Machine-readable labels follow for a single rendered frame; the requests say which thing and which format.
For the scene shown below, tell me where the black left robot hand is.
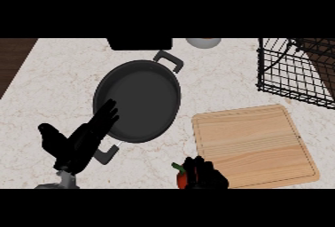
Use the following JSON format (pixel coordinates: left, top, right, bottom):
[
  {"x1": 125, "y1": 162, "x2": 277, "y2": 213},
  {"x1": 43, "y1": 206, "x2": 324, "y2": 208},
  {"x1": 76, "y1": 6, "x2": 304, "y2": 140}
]
[{"x1": 37, "y1": 98, "x2": 121, "y2": 176}]

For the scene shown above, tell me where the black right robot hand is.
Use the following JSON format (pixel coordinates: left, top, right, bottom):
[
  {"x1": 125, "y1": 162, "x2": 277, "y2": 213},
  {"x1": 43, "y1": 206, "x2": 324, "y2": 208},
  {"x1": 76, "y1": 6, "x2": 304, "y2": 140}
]
[{"x1": 181, "y1": 155, "x2": 230, "y2": 190}]

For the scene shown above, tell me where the pale wooden cutting board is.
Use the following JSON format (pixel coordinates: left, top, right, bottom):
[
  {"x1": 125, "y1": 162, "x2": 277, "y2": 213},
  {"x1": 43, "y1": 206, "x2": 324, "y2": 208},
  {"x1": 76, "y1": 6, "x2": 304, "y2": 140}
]
[{"x1": 190, "y1": 104, "x2": 321, "y2": 190}]

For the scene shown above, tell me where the black appliance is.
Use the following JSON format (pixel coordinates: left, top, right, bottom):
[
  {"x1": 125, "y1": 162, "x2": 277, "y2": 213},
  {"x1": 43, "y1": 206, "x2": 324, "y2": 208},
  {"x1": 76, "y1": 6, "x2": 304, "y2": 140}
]
[{"x1": 106, "y1": 38, "x2": 174, "y2": 51}]

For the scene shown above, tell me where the pale grey bowl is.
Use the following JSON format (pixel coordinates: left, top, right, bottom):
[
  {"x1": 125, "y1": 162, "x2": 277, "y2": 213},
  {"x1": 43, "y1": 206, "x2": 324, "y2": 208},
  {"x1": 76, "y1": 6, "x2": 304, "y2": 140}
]
[{"x1": 184, "y1": 38, "x2": 223, "y2": 50}]

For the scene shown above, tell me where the dark grey two-handled pot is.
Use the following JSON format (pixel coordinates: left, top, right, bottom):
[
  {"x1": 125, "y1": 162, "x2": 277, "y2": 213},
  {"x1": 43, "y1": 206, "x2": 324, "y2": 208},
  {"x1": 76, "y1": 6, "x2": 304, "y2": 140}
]
[{"x1": 91, "y1": 50, "x2": 184, "y2": 166}]

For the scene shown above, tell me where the black wire basket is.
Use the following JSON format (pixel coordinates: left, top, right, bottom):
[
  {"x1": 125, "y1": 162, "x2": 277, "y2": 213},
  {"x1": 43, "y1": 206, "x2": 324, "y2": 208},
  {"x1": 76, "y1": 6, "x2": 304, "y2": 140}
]
[{"x1": 255, "y1": 38, "x2": 335, "y2": 110}]

